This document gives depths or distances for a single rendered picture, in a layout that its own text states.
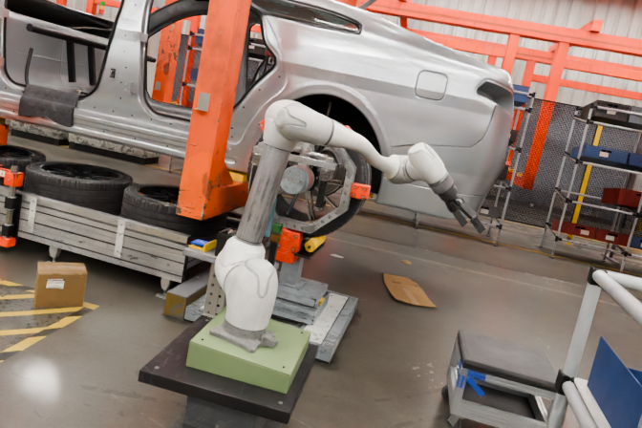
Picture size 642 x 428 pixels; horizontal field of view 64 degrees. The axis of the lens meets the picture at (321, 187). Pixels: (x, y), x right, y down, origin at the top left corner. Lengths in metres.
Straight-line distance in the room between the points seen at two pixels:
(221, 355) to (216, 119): 1.35
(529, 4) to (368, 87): 9.78
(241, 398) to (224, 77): 1.62
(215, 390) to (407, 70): 2.02
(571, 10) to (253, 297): 11.58
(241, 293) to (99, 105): 2.27
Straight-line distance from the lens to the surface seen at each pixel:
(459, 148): 3.01
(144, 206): 3.20
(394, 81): 3.03
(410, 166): 2.06
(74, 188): 3.53
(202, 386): 1.76
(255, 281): 1.77
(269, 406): 1.72
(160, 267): 3.08
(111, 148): 7.89
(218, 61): 2.75
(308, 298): 2.82
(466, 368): 2.30
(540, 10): 12.65
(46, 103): 4.00
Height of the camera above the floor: 1.20
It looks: 8 degrees down
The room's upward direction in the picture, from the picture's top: 11 degrees clockwise
